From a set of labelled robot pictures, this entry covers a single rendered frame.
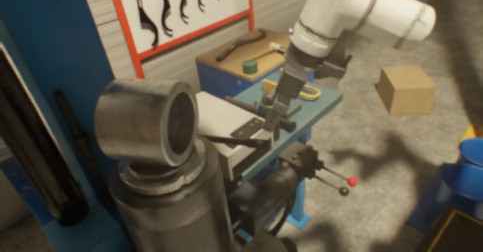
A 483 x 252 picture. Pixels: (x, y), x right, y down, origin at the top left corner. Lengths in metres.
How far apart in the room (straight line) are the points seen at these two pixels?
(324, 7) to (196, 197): 0.40
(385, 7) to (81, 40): 0.69
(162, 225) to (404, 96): 2.95
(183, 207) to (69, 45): 0.51
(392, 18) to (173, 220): 0.52
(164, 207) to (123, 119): 0.16
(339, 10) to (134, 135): 0.40
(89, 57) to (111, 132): 0.41
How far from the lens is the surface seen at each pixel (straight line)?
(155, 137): 0.51
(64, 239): 1.02
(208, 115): 1.27
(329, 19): 0.62
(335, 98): 1.58
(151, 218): 0.60
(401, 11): 0.65
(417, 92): 3.36
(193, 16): 3.10
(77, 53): 0.92
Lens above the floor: 1.89
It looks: 35 degrees down
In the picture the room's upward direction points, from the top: 6 degrees counter-clockwise
